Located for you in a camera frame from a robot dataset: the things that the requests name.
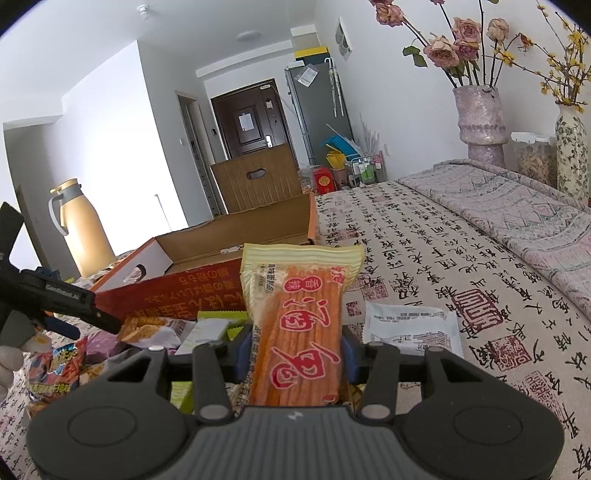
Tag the pink textured vase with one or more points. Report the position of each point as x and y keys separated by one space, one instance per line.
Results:
x=480 y=120

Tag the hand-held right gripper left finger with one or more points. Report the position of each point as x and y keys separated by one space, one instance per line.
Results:
x=242 y=357

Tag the pink grey folded blanket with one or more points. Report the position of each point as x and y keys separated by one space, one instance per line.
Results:
x=517 y=217

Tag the green white snack packet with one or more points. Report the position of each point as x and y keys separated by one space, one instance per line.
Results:
x=207 y=332

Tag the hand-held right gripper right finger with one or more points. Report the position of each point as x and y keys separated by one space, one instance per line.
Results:
x=348 y=359

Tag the clear plastic jar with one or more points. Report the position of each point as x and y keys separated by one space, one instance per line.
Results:
x=533 y=161

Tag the dark brown door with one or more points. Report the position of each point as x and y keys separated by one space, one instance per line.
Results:
x=231 y=138

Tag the pink snack packet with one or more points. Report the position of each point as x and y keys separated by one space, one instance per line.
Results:
x=104 y=346

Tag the yellow flower branches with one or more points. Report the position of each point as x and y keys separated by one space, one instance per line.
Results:
x=576 y=39

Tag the blue folder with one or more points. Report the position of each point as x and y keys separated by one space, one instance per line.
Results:
x=337 y=142

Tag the floral ceramic vase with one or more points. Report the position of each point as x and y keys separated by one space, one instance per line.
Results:
x=571 y=147

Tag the white folded umbrella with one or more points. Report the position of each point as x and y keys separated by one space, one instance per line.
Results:
x=333 y=83

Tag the orange spicy strip packet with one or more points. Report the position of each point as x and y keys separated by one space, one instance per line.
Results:
x=300 y=323

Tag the person's left hand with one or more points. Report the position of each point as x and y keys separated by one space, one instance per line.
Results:
x=9 y=369

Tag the red gift box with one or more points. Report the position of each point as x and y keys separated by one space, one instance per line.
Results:
x=324 y=181

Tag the orange white snack packet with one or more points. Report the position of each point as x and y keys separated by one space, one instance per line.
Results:
x=147 y=330

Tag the white smoke detector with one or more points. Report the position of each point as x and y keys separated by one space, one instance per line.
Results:
x=144 y=10

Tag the clear document pouch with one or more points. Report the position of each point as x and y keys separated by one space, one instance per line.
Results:
x=307 y=74

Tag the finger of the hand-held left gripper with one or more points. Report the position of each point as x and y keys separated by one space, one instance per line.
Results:
x=101 y=319
x=64 y=328

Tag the beige cardboard box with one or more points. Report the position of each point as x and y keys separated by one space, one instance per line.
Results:
x=304 y=36

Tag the pale dried reeds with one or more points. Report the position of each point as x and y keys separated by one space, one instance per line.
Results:
x=369 y=136

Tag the yellow and black box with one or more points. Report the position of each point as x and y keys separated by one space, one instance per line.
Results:
x=310 y=51

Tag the yellow bag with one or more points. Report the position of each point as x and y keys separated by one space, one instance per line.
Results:
x=334 y=159

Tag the round ceiling light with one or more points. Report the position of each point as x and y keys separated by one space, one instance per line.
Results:
x=249 y=36

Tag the grey refrigerator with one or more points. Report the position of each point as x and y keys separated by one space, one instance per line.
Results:
x=318 y=120

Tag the yellow thermos jug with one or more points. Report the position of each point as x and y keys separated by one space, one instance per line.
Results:
x=85 y=230

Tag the white paper on door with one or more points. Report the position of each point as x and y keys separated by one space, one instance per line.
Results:
x=245 y=121

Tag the dried pink rose bouquet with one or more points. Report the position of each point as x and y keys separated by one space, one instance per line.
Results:
x=443 y=48

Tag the orange cardboard box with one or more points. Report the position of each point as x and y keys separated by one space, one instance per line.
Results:
x=203 y=286

